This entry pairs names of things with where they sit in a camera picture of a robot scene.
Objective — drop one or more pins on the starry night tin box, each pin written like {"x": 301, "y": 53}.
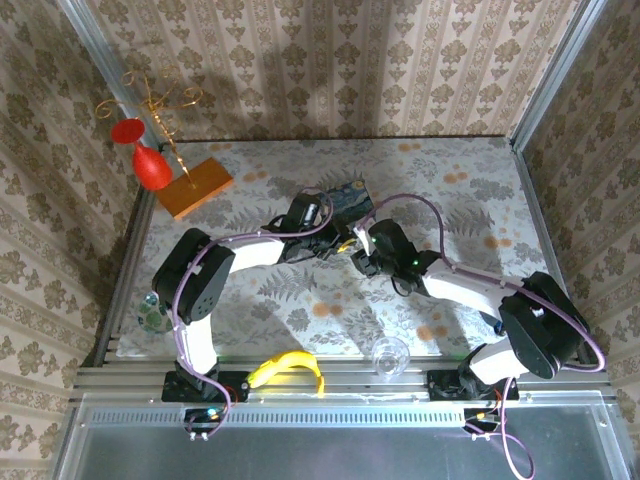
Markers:
{"x": 352, "y": 200}

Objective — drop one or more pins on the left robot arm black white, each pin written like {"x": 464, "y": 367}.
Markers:
{"x": 200, "y": 280}

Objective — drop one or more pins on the floral tablecloth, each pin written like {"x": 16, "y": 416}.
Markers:
{"x": 325, "y": 310}

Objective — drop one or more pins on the clear glass cup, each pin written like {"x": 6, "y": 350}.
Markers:
{"x": 391, "y": 357}

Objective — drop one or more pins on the yellow banana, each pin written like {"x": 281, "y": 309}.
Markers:
{"x": 287, "y": 362}

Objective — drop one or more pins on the green leaf pattern plate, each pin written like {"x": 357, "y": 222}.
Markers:
{"x": 152, "y": 317}

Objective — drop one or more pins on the red wine glass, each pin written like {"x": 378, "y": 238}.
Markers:
{"x": 150, "y": 165}

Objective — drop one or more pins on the black connector board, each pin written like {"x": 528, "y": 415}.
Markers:
{"x": 202, "y": 416}
{"x": 482, "y": 417}

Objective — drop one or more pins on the grey metal plate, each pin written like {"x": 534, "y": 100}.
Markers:
{"x": 325, "y": 452}

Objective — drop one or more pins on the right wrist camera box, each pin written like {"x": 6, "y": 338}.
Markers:
{"x": 362, "y": 231}

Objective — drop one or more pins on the aluminium front rail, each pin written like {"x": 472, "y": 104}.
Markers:
{"x": 350, "y": 387}

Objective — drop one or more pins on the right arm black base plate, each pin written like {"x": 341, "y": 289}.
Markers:
{"x": 440, "y": 387}

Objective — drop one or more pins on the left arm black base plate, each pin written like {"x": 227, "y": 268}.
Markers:
{"x": 235, "y": 390}

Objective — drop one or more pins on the aluminium frame post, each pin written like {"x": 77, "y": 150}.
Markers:
{"x": 100, "y": 55}
{"x": 560, "y": 65}

